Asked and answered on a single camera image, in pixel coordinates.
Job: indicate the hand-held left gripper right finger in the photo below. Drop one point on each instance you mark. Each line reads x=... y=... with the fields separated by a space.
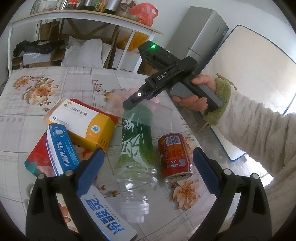
x=205 y=169

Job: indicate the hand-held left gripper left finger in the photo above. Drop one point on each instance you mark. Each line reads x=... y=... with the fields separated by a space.
x=89 y=171

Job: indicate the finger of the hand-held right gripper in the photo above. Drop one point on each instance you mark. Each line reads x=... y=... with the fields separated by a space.
x=138 y=97

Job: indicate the clear plastic bag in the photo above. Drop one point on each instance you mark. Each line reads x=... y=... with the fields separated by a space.
x=164 y=118

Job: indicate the red drink can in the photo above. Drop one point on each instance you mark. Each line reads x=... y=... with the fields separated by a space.
x=173 y=155

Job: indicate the small blue toothpaste box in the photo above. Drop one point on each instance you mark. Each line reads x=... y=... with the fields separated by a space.
x=60 y=148

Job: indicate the green label plastic bottle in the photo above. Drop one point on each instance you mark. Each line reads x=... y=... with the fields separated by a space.
x=136 y=143

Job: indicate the orange white medicine box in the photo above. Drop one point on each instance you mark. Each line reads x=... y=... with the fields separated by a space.
x=76 y=118

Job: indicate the person's right forearm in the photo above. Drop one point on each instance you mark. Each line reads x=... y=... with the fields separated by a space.
x=254 y=129

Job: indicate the person's right hand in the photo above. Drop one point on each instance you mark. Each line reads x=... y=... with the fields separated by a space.
x=192 y=103

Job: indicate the yellow bag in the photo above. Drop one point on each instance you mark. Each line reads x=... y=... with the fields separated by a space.
x=138 y=40

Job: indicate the grey fridge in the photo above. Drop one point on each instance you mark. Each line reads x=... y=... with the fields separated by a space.
x=198 y=30

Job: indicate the orange plastic bag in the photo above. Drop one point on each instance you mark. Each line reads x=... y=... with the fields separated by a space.
x=144 y=11

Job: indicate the metal tray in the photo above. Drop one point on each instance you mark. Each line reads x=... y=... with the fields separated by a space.
x=129 y=15

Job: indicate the red foil packet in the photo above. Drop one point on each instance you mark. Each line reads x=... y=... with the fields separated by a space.
x=37 y=160

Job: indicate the white sack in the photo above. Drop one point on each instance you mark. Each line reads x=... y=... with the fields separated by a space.
x=83 y=53

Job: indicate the steel pot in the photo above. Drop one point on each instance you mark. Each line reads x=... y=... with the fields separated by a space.
x=85 y=4
x=113 y=5

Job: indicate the pickle jar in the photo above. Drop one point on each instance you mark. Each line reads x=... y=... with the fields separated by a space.
x=100 y=5

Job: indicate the white side table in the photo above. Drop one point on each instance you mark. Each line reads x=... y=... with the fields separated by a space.
x=81 y=19

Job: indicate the dark sauce jar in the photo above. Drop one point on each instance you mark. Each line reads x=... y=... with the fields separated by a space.
x=72 y=3

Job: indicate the clear storage box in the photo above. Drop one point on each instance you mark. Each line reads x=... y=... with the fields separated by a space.
x=37 y=59

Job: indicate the brown cardboard box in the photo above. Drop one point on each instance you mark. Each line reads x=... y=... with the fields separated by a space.
x=47 y=31

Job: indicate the black bag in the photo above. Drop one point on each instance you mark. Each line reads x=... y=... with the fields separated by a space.
x=34 y=46

